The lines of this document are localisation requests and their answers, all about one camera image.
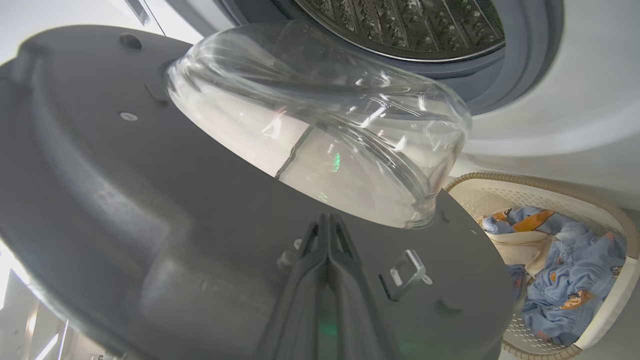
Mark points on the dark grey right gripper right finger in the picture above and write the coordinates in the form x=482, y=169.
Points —
x=360, y=310

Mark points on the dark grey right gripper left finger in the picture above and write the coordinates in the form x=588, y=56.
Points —
x=300, y=300

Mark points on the cream white garment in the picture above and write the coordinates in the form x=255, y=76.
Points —
x=520, y=250

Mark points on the blue cartoon print garment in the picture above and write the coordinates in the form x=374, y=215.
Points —
x=575, y=280
x=537, y=220

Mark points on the dark grey glass washer door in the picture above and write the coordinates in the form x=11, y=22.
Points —
x=125, y=200

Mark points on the silver door latch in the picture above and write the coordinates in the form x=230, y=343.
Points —
x=412, y=270

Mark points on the cream perforated laundry basket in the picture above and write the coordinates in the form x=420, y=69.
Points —
x=480, y=197

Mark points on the white washing machine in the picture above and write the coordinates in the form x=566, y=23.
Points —
x=575, y=100

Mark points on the grey rubber door gasket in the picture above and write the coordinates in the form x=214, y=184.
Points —
x=525, y=50

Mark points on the steel perforated washer drum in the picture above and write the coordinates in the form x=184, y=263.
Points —
x=400, y=25

